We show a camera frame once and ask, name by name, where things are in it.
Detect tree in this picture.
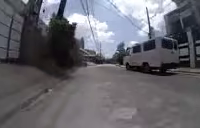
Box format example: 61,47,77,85
113,41,128,65

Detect grey concrete road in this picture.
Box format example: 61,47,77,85
0,63,200,128

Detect dark bush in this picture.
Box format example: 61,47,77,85
19,16,81,74

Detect white van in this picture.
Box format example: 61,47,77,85
122,36,181,74

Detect utility pole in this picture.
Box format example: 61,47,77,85
145,6,153,40

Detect dark pole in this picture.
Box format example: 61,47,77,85
55,0,69,21

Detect grey multi-storey building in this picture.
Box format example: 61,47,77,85
163,0,200,70

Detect overhead wires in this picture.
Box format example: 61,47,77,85
77,0,169,54

